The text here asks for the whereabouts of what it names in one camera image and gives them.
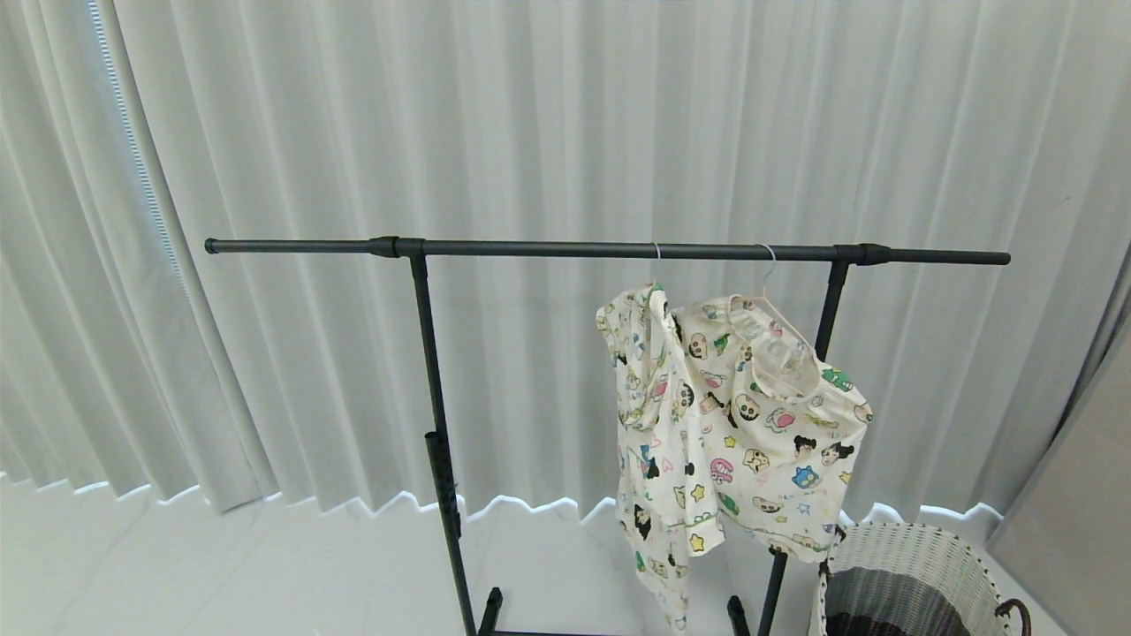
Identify cream printed shirt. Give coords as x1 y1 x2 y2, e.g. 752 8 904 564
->
596 283 731 633

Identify cream printed shorts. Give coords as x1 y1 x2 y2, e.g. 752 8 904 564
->
667 294 875 563

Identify black clothes rack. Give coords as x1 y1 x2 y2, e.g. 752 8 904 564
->
204 236 1012 636

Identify white laundry basket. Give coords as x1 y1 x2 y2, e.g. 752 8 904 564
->
807 521 1034 636

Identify white curtain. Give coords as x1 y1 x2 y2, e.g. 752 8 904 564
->
0 0 1131 531

